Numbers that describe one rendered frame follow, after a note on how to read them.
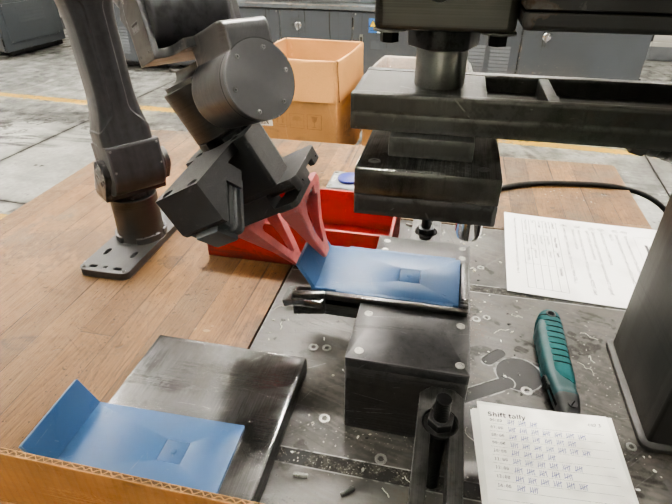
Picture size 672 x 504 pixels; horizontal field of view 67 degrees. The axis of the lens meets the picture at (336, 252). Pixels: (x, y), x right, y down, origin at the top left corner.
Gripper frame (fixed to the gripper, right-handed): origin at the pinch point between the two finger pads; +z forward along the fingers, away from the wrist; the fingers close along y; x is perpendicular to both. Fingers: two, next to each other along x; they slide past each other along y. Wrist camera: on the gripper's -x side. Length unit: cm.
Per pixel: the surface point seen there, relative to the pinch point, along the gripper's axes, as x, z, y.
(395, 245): 5.8, 6.0, 6.1
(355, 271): -0.9, 3.3, 3.9
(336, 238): 11.2, 5.8, -2.8
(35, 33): 513, -116, -482
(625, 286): 15.1, 27.7, 26.5
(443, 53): -2.2, -12.8, 19.9
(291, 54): 266, 15, -103
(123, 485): -25.5, -1.7, -6.3
